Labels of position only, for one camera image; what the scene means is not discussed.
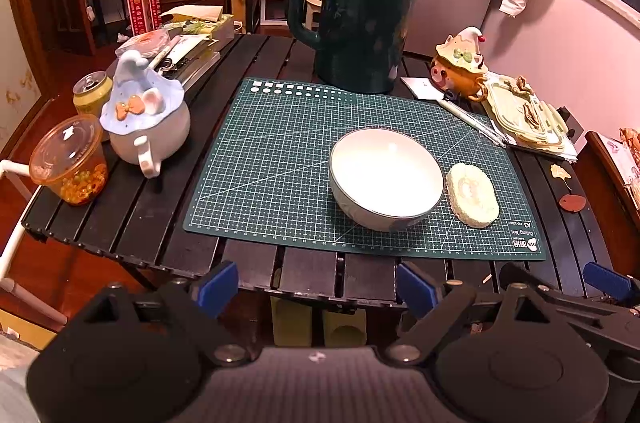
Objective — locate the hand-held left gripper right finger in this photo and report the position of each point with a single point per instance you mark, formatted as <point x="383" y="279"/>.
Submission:
<point x="417" y="288"/>

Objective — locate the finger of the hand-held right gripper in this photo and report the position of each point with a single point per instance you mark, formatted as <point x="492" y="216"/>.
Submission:
<point x="607" y="280"/>
<point x="565" y="300"/>

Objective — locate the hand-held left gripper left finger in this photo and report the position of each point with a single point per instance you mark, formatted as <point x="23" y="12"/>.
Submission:
<point x="220" y="285"/>

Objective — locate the pale oval sponge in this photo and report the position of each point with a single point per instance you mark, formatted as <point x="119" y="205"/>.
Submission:
<point x="472" y="195"/>

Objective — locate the white bowl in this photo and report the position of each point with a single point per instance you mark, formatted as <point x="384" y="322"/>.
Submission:
<point x="385" y="175"/>

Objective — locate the pale yellow box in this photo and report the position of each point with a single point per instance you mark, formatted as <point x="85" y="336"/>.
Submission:
<point x="290" y="323"/>
<point x="345" y="328"/>

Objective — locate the brown round disc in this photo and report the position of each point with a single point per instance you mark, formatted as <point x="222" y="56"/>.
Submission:
<point x="572" y="202"/>

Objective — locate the yellow leaf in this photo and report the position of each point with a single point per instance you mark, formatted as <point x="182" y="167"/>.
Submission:
<point x="559" y="171"/>

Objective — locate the green cutting mat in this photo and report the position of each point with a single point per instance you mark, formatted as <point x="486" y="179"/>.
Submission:
<point x="280" y="163"/>

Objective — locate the small brown figurine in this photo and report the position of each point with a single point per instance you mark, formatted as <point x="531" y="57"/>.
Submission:
<point x="631" y="143"/>

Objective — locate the white mug with blue lid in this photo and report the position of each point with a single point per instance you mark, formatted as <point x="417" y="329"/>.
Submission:
<point x="150" y="123"/>

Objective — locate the white pen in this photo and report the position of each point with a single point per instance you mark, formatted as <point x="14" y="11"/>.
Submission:
<point x="470" y="115"/>

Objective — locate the clear plastic cup orange contents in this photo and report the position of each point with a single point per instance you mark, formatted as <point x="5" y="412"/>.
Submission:
<point x="67" y="163"/>

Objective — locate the white paper card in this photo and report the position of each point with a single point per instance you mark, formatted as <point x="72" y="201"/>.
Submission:
<point x="422" y="87"/>

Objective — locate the yellow drink can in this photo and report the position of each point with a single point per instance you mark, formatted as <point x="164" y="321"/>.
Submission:
<point x="92" y="95"/>

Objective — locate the orange ceramic clown pot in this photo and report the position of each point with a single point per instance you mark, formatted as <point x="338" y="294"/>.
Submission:
<point x="460" y="63"/>

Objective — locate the stack of books and papers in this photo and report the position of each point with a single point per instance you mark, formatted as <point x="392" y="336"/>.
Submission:
<point x="200" y="38"/>

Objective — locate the round container orange lid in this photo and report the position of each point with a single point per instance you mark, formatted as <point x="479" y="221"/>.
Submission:
<point x="142" y="43"/>

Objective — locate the dark green electric kettle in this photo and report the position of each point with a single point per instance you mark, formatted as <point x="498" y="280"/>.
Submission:
<point x="360" y="18"/>

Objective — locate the red boxes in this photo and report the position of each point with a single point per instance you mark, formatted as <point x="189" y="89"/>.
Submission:
<point x="142" y="8"/>

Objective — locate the white pipe frame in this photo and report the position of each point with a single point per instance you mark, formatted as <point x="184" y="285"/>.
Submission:
<point x="15" y="213"/>

